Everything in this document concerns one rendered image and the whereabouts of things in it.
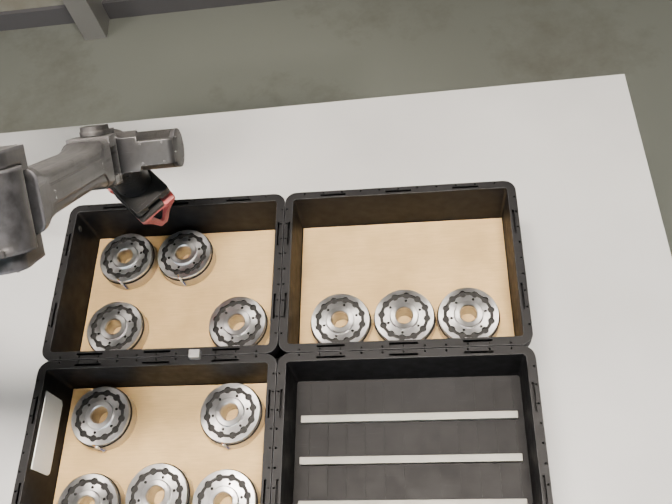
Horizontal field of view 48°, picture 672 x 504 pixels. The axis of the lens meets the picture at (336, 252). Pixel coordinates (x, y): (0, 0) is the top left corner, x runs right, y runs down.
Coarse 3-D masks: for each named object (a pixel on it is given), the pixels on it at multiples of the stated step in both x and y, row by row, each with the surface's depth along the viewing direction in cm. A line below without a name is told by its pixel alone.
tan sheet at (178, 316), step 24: (216, 240) 142; (240, 240) 141; (264, 240) 140; (96, 264) 143; (216, 264) 139; (240, 264) 139; (264, 264) 138; (96, 288) 140; (144, 288) 139; (168, 288) 138; (192, 288) 138; (216, 288) 137; (240, 288) 136; (264, 288) 136; (144, 312) 137; (168, 312) 136; (192, 312) 135; (168, 336) 134; (192, 336) 133
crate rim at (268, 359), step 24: (72, 360) 123; (96, 360) 122; (120, 360) 122; (144, 360) 121; (168, 360) 121; (192, 360) 120; (216, 360) 121; (240, 360) 119; (264, 360) 119; (264, 432) 113; (24, 456) 116; (264, 456) 111; (24, 480) 114; (264, 480) 110
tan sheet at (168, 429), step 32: (256, 384) 127; (160, 416) 127; (192, 416) 126; (64, 448) 126; (128, 448) 125; (160, 448) 124; (192, 448) 124; (224, 448) 123; (256, 448) 122; (64, 480) 124; (128, 480) 122; (192, 480) 121; (256, 480) 120
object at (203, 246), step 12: (168, 240) 139; (180, 240) 139; (192, 240) 139; (204, 240) 138; (168, 252) 138; (204, 252) 137; (168, 264) 137; (192, 264) 136; (204, 264) 136; (180, 276) 135; (192, 276) 136
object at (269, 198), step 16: (80, 208) 137; (96, 208) 136; (112, 208) 136; (64, 256) 132; (64, 272) 131; (272, 288) 124; (272, 304) 123; (48, 320) 127; (272, 320) 122; (48, 336) 125; (272, 336) 120; (48, 352) 124; (64, 352) 124; (80, 352) 123; (96, 352) 123; (112, 352) 123; (128, 352) 122; (176, 352) 121; (208, 352) 120; (224, 352) 120; (240, 352) 120; (256, 352) 119; (272, 352) 120
